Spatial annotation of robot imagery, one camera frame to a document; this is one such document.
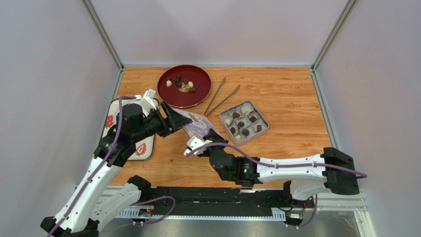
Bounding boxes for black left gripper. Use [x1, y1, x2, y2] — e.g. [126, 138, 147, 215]
[131, 101, 192, 143]

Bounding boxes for silver square tin lid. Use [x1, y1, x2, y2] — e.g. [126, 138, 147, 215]
[174, 109, 222, 138]

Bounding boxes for metal serving tongs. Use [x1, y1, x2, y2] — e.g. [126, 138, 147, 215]
[203, 76, 242, 119]

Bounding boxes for pink square chocolate tin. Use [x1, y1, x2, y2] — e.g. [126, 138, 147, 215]
[219, 100, 269, 147]

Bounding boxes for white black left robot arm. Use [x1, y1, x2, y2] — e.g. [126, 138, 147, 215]
[41, 96, 192, 237]

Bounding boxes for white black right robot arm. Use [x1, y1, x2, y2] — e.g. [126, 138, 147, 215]
[184, 129, 368, 200]

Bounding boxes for white chocolate cluster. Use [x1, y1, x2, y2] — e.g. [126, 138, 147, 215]
[176, 79, 196, 93]

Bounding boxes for dark red round tray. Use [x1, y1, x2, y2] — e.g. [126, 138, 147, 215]
[157, 65, 212, 108]

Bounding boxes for white scalloped plate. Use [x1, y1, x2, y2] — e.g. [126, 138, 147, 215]
[114, 99, 149, 132]

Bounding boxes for strawberry pattern rectangular tray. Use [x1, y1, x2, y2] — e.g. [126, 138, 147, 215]
[101, 99, 155, 161]

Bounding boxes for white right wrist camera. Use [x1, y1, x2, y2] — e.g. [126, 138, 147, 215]
[184, 134, 212, 157]

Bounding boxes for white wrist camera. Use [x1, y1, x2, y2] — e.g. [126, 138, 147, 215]
[134, 88, 159, 112]
[184, 134, 212, 157]

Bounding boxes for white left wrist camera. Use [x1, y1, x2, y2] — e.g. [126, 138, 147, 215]
[134, 88, 159, 112]

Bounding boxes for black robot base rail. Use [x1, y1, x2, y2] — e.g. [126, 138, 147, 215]
[136, 187, 315, 225]

